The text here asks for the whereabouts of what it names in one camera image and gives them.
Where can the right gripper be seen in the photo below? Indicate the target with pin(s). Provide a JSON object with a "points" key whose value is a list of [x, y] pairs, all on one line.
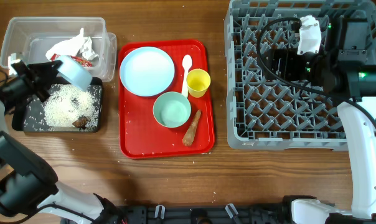
{"points": [[287, 56]]}

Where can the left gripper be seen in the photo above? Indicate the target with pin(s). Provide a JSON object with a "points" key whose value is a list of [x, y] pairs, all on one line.
{"points": [[38, 82]]}

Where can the small light blue bowl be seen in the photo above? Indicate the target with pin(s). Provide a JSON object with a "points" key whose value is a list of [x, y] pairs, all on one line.
{"points": [[74, 73]]}

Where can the white rice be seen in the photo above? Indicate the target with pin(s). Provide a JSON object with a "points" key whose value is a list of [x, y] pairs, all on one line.
{"points": [[69, 105]]}

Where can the brown food scrap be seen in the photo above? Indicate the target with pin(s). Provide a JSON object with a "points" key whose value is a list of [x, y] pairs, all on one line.
{"points": [[81, 122]]}

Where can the green bowl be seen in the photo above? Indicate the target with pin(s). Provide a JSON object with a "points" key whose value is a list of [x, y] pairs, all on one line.
{"points": [[171, 109]]}

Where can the brown carrot-shaped root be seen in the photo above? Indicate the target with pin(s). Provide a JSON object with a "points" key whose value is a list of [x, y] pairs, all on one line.
{"points": [[189, 136]]}

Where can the red snack wrapper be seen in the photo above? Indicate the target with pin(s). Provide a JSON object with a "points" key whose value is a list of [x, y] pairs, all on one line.
{"points": [[81, 61]]}

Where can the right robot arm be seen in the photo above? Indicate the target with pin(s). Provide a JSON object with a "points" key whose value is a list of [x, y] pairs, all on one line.
{"points": [[332, 60]]}

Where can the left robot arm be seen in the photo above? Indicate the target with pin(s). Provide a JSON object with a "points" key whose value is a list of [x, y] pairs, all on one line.
{"points": [[33, 186]]}

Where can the grey dishwasher rack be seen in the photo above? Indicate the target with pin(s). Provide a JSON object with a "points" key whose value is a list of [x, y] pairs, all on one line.
{"points": [[266, 114]]}

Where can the clear plastic bin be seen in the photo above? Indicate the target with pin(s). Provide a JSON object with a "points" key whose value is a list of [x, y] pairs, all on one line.
{"points": [[34, 36]]}

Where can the black plastic tray bin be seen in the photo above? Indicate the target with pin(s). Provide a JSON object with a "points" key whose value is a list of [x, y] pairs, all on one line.
{"points": [[18, 109]]}

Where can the yellow plastic cup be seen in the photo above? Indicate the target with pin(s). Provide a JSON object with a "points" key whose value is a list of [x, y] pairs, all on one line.
{"points": [[198, 81]]}

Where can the large light blue plate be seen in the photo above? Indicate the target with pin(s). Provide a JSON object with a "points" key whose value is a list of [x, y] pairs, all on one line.
{"points": [[147, 71]]}

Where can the white plastic spoon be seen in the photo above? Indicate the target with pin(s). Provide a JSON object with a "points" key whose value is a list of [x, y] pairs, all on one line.
{"points": [[186, 64]]}

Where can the red serving tray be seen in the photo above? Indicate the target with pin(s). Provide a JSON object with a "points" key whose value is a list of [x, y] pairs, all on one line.
{"points": [[141, 136]]}

